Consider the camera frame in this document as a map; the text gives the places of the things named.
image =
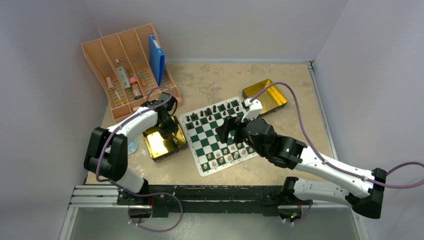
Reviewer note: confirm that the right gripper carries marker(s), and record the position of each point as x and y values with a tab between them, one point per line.
223	131

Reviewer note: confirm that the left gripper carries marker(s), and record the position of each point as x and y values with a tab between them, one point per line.
172	127

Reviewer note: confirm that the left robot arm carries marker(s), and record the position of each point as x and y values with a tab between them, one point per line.
107	151

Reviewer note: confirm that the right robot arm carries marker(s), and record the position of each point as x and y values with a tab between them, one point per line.
354	187

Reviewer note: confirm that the gold tin with pieces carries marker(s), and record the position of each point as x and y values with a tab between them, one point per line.
160	148

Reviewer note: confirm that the green white chess board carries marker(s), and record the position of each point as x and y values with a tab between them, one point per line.
203	140

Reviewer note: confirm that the blue round card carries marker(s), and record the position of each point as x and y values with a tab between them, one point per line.
132	147

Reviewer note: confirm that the pink cap bottle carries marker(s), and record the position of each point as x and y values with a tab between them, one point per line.
135	87

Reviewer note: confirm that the empty gold tin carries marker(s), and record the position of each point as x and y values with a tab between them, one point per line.
272	99

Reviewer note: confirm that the grey green box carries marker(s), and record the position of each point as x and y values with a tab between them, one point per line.
123	76

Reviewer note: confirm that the blue folder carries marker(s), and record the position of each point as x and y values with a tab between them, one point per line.
156	59

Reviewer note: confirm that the pink eraser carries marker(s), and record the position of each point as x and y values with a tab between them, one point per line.
109	83

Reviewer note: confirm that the pink desk organizer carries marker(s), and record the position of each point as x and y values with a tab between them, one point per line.
129	49

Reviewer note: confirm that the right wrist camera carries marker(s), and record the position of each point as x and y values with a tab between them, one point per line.
253	108

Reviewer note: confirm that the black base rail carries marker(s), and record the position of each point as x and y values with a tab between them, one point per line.
267	200

